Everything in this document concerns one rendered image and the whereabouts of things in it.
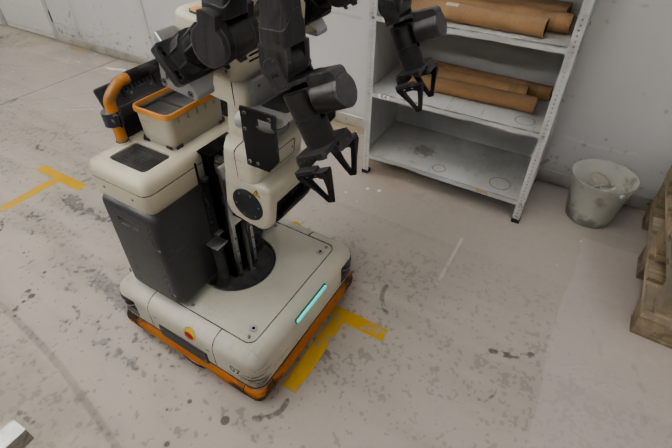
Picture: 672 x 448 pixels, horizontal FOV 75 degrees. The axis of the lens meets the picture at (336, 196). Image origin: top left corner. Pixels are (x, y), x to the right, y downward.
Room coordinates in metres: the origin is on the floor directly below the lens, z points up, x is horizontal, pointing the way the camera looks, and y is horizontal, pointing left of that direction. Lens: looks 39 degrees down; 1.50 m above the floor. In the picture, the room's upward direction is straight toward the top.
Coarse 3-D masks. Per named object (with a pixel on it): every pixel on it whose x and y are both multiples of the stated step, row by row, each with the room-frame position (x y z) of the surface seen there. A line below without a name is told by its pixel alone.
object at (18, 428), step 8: (8, 424) 0.29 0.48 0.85; (16, 424) 0.29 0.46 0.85; (0, 432) 0.28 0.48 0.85; (8, 432) 0.28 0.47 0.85; (16, 432) 0.28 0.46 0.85; (24, 432) 0.28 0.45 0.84; (0, 440) 0.27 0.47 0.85; (8, 440) 0.27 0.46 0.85; (16, 440) 0.27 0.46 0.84; (24, 440) 0.28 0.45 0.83
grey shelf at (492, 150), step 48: (576, 0) 2.08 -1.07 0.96; (384, 48) 2.28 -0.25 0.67; (432, 48) 2.40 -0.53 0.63; (480, 48) 2.27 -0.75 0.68; (528, 48) 2.15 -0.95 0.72; (576, 48) 1.67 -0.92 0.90; (384, 96) 2.07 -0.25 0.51; (432, 96) 2.04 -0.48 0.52; (384, 144) 2.20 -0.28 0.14; (432, 144) 2.20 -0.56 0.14; (480, 144) 2.20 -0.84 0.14; (528, 144) 2.08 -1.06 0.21; (480, 192) 1.78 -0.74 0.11; (528, 192) 1.68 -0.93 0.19
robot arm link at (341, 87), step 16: (272, 64) 0.69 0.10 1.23; (272, 80) 0.69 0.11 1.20; (288, 80) 0.72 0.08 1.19; (304, 80) 0.67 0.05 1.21; (320, 80) 0.67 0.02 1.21; (336, 80) 0.65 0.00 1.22; (352, 80) 0.68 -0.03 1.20; (320, 96) 0.66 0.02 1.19; (336, 96) 0.64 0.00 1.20; (352, 96) 0.67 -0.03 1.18; (320, 112) 0.67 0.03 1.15
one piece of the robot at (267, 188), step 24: (216, 72) 0.92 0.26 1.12; (240, 72) 0.91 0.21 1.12; (216, 96) 1.01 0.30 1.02; (240, 96) 0.97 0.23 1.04; (240, 144) 0.97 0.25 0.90; (288, 144) 1.03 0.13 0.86; (240, 168) 0.94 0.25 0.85; (288, 168) 1.00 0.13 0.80; (240, 192) 0.95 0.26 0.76; (264, 192) 0.91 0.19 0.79; (240, 216) 0.96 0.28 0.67; (264, 216) 0.91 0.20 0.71
